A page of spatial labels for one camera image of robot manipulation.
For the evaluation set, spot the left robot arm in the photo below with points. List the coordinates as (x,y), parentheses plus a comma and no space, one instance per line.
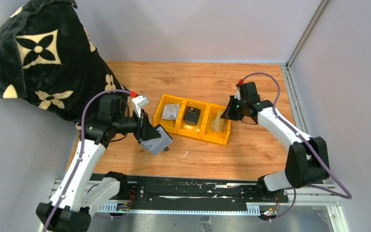
(72,207)

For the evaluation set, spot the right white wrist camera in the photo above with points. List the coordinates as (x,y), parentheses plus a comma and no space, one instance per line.
(237,96)

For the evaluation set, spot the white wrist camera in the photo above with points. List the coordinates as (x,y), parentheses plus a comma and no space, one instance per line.
(139,103)
(237,96)

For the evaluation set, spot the yellow three-compartment bin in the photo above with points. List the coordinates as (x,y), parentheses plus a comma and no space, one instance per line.
(201,131)

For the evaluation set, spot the beige cards in right bin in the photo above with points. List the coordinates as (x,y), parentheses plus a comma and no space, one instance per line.
(218,124)

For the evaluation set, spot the black floral blanket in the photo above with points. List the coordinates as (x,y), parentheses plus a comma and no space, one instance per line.
(48,60)

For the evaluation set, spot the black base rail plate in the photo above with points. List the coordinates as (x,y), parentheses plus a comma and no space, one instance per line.
(194,195)

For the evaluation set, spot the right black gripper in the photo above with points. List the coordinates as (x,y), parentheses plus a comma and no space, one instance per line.
(229,113)

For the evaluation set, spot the aluminium frame post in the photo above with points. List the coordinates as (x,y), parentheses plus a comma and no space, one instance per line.
(307,32)

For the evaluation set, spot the black wallet in middle bin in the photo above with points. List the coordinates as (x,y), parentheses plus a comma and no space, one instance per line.
(192,115)

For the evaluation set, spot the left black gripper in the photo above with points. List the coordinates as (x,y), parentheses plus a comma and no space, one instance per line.
(145,129)

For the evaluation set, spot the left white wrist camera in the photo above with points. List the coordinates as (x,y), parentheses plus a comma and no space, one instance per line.
(139,103)

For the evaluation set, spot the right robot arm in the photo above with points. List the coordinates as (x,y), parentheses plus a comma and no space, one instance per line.
(307,156)

